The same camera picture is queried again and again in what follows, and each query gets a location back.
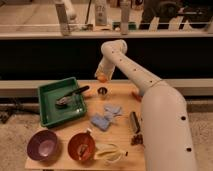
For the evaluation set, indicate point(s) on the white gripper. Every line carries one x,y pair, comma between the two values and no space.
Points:
105,68

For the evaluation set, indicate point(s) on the orange apple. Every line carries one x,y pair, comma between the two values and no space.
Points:
102,79

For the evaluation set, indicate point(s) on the small metal cup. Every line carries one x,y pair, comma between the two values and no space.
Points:
102,92

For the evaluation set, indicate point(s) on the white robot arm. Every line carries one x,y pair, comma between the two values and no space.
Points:
167,139

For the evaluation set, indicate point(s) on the red bowl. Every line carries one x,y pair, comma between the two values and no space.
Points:
76,141

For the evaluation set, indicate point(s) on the item inside red bowl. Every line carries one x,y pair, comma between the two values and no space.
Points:
81,150

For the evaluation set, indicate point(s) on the purple bowl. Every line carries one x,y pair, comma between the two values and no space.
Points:
43,145

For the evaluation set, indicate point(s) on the grey-blue cloth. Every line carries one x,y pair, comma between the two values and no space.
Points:
111,111

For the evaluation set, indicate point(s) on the green plastic tray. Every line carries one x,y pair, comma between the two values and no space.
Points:
51,115

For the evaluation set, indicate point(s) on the bunch of dark grapes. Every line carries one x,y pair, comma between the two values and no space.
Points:
137,139

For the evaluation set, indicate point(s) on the black handled spatula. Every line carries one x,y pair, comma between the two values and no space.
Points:
64,100

